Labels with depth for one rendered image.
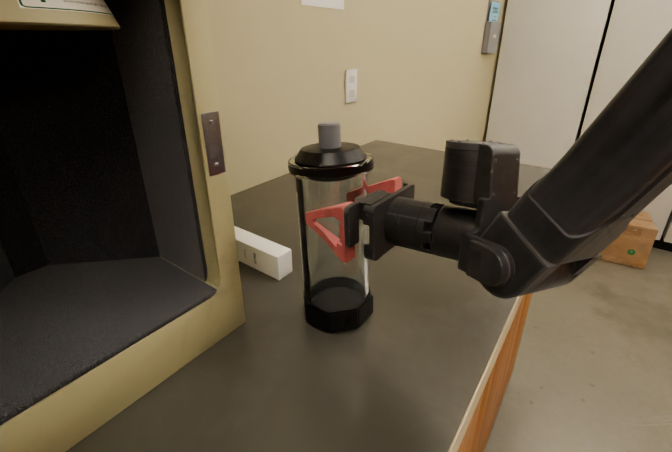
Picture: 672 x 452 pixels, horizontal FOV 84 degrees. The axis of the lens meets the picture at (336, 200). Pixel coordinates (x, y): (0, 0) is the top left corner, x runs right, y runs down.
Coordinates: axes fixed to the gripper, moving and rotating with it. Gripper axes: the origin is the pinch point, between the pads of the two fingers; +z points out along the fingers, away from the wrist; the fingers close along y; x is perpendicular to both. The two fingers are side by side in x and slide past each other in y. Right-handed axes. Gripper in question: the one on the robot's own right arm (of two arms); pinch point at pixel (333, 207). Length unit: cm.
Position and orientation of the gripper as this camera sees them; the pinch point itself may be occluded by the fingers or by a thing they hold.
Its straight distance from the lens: 49.0
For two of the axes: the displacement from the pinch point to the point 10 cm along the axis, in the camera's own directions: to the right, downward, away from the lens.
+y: -5.9, 2.9, -7.6
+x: 0.4, 9.4, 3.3
